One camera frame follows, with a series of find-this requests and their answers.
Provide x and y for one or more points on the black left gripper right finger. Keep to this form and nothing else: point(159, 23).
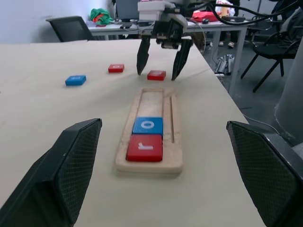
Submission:
point(272, 179)

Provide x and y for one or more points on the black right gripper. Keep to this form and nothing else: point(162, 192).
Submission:
point(169, 33)

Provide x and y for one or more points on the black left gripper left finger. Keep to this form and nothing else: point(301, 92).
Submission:
point(45, 179)

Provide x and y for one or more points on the blue letter o block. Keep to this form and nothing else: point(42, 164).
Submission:
point(148, 125)

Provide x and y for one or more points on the red letter r block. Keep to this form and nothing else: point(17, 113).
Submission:
point(145, 147)

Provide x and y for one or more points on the wooden letter tray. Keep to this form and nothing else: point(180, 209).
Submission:
point(176, 151)

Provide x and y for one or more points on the black computer mouse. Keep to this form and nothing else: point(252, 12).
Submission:
point(205, 21)

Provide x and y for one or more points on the grey office desk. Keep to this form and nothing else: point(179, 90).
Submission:
point(213, 26)

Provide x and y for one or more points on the black computer monitor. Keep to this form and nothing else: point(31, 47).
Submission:
point(126, 9)

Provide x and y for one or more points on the silver metal parts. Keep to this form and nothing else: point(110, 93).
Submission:
point(223, 63)

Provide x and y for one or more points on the red bag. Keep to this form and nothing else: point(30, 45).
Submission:
point(207, 15)

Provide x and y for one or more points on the green and red cloth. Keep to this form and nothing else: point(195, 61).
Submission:
point(100, 16)

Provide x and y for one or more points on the black mesh office chair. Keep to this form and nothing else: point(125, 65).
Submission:
point(71, 29)

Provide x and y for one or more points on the black folding chair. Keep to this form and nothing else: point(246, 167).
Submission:
point(270, 50)

